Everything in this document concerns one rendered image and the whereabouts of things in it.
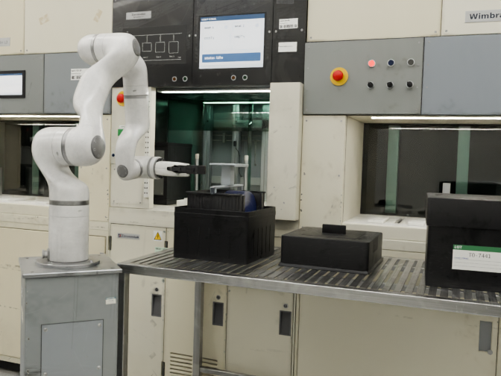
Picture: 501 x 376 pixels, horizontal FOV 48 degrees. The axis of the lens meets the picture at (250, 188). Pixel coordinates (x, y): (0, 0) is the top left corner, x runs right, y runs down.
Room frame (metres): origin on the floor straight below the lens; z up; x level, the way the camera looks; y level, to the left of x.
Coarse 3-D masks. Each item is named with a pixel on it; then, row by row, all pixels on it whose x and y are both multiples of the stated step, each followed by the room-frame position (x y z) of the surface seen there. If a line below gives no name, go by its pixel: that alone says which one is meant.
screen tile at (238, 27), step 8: (240, 24) 2.28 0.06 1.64; (248, 24) 2.27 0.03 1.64; (240, 32) 2.28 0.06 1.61; (248, 32) 2.27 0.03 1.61; (256, 32) 2.26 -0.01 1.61; (240, 40) 2.28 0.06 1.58; (248, 40) 2.27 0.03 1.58; (256, 40) 2.26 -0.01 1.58; (232, 48) 2.29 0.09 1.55; (240, 48) 2.28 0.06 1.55; (248, 48) 2.27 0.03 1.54; (256, 48) 2.26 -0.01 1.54
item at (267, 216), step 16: (176, 208) 1.89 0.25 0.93; (192, 208) 1.87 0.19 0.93; (272, 208) 2.00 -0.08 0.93; (176, 224) 1.89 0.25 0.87; (192, 224) 1.86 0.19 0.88; (208, 224) 1.84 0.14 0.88; (224, 224) 1.82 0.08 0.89; (240, 224) 1.80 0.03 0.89; (256, 224) 1.87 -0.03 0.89; (272, 224) 2.01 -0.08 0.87; (176, 240) 1.89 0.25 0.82; (192, 240) 1.86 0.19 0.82; (208, 240) 1.84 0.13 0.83; (224, 240) 1.82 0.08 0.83; (240, 240) 1.80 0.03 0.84; (256, 240) 1.87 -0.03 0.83; (272, 240) 2.01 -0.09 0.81; (176, 256) 1.89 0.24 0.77; (192, 256) 1.86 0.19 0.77; (208, 256) 1.84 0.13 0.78; (224, 256) 1.82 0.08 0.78; (240, 256) 1.80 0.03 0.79; (256, 256) 1.87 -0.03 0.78
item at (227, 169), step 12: (228, 168) 1.95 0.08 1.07; (228, 180) 1.95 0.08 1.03; (192, 192) 1.89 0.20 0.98; (204, 192) 1.87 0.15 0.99; (216, 192) 1.87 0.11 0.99; (252, 192) 2.04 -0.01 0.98; (264, 192) 2.02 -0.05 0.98; (192, 204) 1.90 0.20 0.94; (204, 204) 1.88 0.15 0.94; (216, 204) 1.87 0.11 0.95; (228, 204) 1.85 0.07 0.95; (240, 204) 1.83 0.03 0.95
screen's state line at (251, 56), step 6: (204, 54) 2.34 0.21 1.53; (210, 54) 2.33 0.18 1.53; (216, 54) 2.32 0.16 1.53; (222, 54) 2.31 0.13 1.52; (228, 54) 2.30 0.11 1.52; (234, 54) 2.29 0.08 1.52; (240, 54) 2.28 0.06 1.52; (246, 54) 2.27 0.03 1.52; (252, 54) 2.26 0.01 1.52; (258, 54) 2.26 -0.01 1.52; (204, 60) 2.34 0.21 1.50; (210, 60) 2.33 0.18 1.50; (216, 60) 2.32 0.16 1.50; (222, 60) 2.31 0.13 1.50; (228, 60) 2.30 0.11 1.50; (234, 60) 2.29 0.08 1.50; (240, 60) 2.28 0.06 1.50; (246, 60) 2.27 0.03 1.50; (252, 60) 2.26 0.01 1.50
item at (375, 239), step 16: (288, 240) 1.79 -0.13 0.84; (304, 240) 1.77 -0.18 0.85; (320, 240) 1.75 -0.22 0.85; (336, 240) 1.73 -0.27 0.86; (352, 240) 1.72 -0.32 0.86; (368, 240) 1.74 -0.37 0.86; (288, 256) 1.79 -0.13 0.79; (304, 256) 1.77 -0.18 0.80; (320, 256) 1.75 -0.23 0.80; (336, 256) 1.73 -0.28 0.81; (352, 256) 1.71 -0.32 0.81; (368, 256) 1.70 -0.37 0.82; (352, 272) 1.71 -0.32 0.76; (368, 272) 1.70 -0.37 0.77
